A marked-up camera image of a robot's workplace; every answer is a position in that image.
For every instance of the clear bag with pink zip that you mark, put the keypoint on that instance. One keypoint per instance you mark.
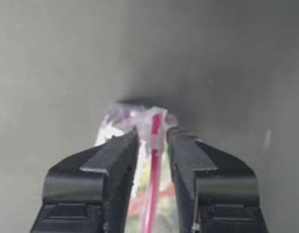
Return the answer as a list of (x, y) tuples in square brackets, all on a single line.
[(155, 157)]

